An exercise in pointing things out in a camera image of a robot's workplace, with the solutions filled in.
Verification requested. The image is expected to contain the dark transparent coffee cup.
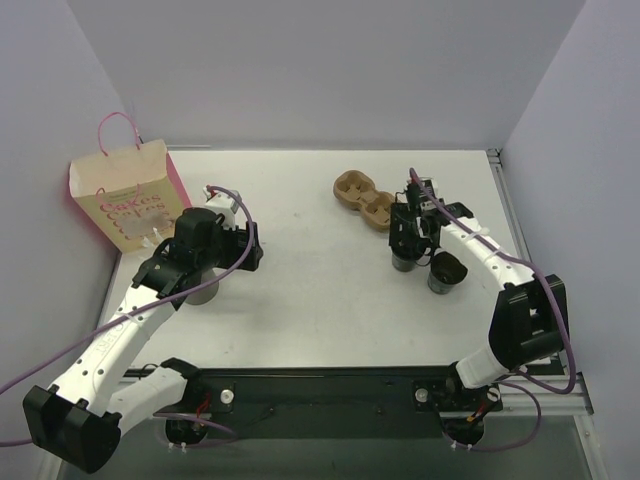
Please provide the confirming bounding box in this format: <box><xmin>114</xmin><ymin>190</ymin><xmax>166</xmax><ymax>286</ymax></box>
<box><xmin>391</xmin><ymin>252</ymin><xmax>417</xmax><ymax>273</ymax></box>

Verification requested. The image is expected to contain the brown cardboard cup carrier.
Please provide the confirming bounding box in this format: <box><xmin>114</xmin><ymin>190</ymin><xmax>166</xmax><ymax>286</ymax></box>
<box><xmin>333</xmin><ymin>170</ymin><xmax>394</xmax><ymax>232</ymax></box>

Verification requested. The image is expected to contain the pink and beige paper bag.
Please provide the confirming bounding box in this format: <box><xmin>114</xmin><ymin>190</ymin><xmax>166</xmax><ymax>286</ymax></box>
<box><xmin>69</xmin><ymin>123</ymin><xmax>192</xmax><ymax>253</ymax></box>

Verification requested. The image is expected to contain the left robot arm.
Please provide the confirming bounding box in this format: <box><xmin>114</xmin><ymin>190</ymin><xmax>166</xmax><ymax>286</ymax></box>
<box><xmin>22</xmin><ymin>207</ymin><xmax>263</xmax><ymax>473</ymax></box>

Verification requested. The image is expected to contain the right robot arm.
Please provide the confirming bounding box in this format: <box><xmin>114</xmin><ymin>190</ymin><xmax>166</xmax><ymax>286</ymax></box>
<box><xmin>389</xmin><ymin>201</ymin><xmax>570</xmax><ymax>408</ymax></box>

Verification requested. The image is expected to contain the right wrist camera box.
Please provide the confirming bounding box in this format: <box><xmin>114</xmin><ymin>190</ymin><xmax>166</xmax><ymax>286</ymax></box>
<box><xmin>405</xmin><ymin>177</ymin><xmax>438</xmax><ymax>205</ymax></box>

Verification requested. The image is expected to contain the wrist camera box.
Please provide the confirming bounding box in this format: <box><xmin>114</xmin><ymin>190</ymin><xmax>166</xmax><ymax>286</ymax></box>
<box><xmin>203</xmin><ymin>186</ymin><xmax>242</xmax><ymax>229</ymax></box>
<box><xmin>405</xmin><ymin>177</ymin><xmax>438</xmax><ymax>205</ymax></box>

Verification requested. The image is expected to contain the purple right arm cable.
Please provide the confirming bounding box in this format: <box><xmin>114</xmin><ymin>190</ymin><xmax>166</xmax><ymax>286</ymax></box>
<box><xmin>408</xmin><ymin>167</ymin><xmax>579</xmax><ymax>451</ymax></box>

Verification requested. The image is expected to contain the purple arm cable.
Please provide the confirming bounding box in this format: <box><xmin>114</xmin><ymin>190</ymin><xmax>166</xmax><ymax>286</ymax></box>
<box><xmin>408</xmin><ymin>167</ymin><xmax>579</xmax><ymax>451</ymax></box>
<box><xmin>0</xmin><ymin>185</ymin><xmax>256</xmax><ymax>449</ymax></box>

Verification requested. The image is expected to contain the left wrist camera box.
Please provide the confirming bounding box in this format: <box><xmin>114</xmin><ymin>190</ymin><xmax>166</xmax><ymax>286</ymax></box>
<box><xmin>203</xmin><ymin>186</ymin><xmax>242</xmax><ymax>229</ymax></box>

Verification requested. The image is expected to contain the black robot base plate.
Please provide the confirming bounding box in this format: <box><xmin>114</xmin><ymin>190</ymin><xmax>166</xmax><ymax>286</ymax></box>
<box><xmin>164</xmin><ymin>366</ymin><xmax>503</xmax><ymax>444</ymax></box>

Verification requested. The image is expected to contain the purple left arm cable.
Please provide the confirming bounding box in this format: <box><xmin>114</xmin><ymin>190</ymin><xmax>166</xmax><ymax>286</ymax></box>
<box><xmin>0</xmin><ymin>185</ymin><xmax>256</xmax><ymax>449</ymax></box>

